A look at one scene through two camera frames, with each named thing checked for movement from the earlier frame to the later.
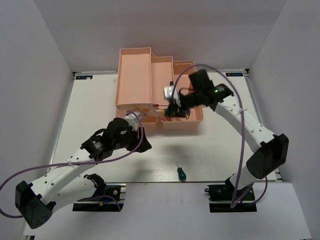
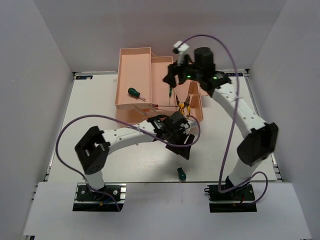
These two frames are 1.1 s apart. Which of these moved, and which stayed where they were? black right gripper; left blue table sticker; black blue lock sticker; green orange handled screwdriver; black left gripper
Moved: black left gripper; black right gripper; green orange handled screwdriver
Stayed: black blue lock sticker; left blue table sticker
